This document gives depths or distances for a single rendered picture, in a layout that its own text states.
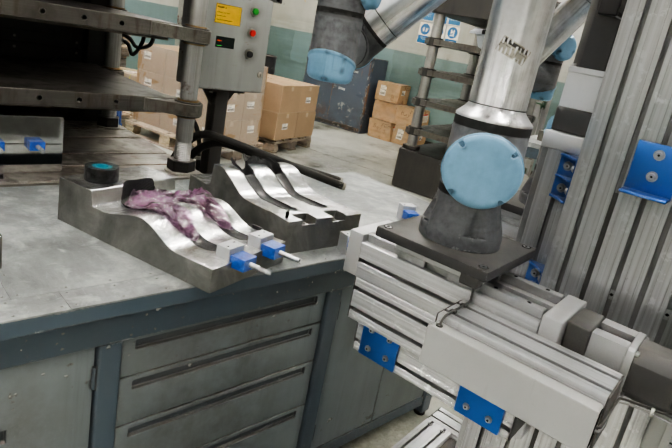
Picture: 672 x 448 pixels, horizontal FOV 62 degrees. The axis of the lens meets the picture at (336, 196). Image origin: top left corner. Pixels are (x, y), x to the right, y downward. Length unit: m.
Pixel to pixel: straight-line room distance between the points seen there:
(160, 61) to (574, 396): 5.36
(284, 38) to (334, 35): 9.19
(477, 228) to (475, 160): 0.21
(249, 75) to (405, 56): 6.50
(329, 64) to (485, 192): 0.30
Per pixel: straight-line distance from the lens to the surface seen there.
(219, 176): 1.66
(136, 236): 1.32
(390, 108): 8.31
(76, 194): 1.46
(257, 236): 1.30
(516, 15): 0.84
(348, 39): 0.88
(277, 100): 6.08
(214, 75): 2.20
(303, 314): 1.57
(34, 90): 1.91
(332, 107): 8.70
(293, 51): 9.91
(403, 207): 1.88
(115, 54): 2.62
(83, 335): 1.23
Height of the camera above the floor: 1.35
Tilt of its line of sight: 16 degrees down
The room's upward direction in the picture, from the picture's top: 11 degrees clockwise
